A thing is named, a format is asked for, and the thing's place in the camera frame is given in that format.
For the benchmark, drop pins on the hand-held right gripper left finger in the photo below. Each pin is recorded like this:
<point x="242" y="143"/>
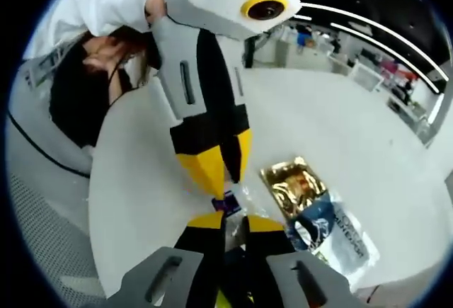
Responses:
<point x="201" y="240"/>

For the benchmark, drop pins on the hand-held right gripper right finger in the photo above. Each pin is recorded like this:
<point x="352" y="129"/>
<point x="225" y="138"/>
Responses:
<point x="269" y="244"/>

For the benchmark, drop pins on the gold skincare sachet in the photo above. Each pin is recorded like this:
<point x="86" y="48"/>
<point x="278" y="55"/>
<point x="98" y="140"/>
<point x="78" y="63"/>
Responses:
<point x="293" y="184"/>

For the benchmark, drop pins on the large green skincare sachet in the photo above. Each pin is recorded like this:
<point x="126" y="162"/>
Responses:
<point x="339" y="244"/>

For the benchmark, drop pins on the person's left hand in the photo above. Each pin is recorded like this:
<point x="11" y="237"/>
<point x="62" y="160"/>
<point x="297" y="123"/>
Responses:
<point x="155" y="5"/>

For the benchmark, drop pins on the person's white coat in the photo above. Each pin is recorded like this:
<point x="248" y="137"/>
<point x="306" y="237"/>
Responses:
<point x="28" y="127"/>

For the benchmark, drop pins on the grey mesh office chair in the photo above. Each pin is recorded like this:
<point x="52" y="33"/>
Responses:
<point x="46" y="223"/>

